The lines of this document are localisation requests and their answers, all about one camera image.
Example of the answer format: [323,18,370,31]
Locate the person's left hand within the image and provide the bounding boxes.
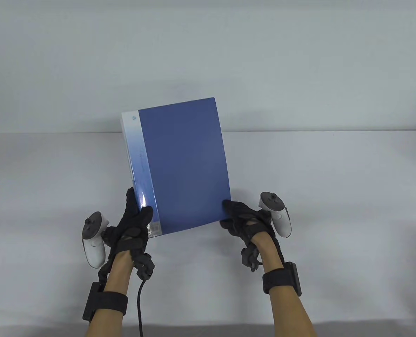
[103,187,156,293]

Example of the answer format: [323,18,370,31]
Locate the person's right hand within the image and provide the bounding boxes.
[220,199,286,274]

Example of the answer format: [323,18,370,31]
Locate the blue folder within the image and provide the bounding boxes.
[120,97,232,239]

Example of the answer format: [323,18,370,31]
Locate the person's left forearm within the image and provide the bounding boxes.
[85,311,128,337]

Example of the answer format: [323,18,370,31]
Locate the person's right forearm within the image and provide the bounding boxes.
[271,290,317,337]

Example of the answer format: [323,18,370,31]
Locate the white and black right controller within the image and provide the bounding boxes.
[258,192,293,238]

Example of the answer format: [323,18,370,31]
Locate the white and black controller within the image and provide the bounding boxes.
[258,192,293,238]
[82,211,111,269]

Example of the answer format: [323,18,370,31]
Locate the white and black left controller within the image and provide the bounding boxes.
[82,211,111,269]

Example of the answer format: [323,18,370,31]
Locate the black right wrist camera band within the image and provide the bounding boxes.
[263,262,302,297]

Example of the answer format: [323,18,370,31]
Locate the black wrist camera band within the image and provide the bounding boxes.
[263,262,302,297]
[82,282,129,322]

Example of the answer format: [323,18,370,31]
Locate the black left wrist camera band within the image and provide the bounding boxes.
[82,282,129,322]

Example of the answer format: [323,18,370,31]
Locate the black braided cable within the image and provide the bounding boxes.
[137,277,147,337]

